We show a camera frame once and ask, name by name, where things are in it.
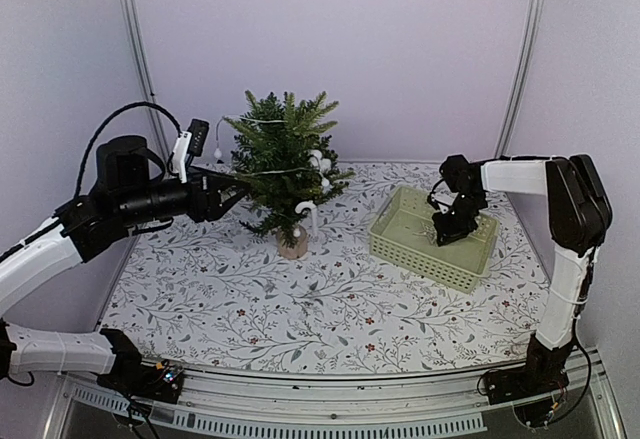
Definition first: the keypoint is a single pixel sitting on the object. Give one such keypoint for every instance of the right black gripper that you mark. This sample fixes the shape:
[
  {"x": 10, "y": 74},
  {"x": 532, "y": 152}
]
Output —
[{"x": 447, "y": 233}]

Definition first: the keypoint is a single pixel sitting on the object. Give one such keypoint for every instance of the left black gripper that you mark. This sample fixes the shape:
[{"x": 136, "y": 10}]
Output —
[{"x": 208, "y": 205}]

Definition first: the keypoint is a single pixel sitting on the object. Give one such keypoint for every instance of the silver glitter star ornament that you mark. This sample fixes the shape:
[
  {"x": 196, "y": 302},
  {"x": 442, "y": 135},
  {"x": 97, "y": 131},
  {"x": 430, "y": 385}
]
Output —
[{"x": 427, "y": 231}]

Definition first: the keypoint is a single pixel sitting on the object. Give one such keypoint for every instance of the pale green plastic basket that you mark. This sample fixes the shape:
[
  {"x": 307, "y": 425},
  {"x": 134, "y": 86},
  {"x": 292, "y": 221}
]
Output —
[{"x": 403, "y": 234}]

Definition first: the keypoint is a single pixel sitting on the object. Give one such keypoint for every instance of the small green christmas tree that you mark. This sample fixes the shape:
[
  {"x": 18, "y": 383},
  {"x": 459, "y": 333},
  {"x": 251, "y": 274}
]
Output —
[{"x": 287, "y": 107}]

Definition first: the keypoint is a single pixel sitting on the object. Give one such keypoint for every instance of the white candy cane ornament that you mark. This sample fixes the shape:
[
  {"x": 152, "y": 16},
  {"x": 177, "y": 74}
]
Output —
[{"x": 309, "y": 216}]

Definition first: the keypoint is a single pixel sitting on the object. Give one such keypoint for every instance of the white ball light garland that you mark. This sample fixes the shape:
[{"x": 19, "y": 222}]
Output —
[{"x": 284, "y": 163}]

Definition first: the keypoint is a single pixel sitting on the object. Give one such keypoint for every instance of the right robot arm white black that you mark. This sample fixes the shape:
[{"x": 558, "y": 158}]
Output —
[{"x": 579, "y": 216}]

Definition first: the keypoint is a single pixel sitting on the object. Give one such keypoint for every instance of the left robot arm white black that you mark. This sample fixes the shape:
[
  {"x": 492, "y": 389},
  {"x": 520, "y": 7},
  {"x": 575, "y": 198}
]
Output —
[{"x": 48, "y": 277}]

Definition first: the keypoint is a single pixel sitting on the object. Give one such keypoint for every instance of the floral white tablecloth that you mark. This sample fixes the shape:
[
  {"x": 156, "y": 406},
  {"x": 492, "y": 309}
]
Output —
[{"x": 213, "y": 294}]

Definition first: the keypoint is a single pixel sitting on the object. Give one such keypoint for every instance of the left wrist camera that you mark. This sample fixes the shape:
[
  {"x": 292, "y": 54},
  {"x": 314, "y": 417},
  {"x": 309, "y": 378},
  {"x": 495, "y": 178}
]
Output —
[{"x": 189, "y": 144}]

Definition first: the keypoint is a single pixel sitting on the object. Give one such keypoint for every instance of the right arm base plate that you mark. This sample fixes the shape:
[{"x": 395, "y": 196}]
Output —
[{"x": 507, "y": 385}]

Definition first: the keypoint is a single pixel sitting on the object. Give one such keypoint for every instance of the front aluminium rail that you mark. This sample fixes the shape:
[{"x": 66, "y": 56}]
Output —
[{"x": 217, "y": 403}]

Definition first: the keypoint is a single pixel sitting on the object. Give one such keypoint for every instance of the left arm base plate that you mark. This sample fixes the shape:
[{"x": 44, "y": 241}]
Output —
[{"x": 162, "y": 382}]

